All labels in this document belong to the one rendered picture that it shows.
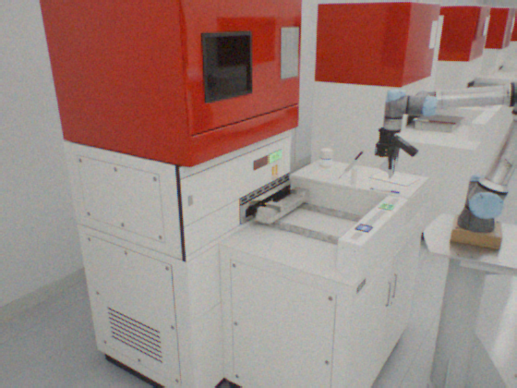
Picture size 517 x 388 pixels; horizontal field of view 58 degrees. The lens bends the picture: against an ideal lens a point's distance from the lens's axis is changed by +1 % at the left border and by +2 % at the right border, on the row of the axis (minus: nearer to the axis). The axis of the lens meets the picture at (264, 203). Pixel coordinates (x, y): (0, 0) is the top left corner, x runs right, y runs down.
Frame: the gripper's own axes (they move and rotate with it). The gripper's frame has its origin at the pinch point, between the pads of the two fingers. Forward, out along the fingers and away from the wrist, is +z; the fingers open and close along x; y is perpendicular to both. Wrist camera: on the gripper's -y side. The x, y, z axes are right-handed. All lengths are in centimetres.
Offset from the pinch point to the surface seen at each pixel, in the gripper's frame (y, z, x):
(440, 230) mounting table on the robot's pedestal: -18.7, 28.7, -20.4
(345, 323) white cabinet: -3, 46, 46
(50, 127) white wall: 207, 1, 22
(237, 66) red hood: 54, -45, 35
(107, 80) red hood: 93, -40, 66
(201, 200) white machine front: 58, 5, 55
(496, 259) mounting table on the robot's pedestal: -44, 29, -5
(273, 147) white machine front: 59, -4, 1
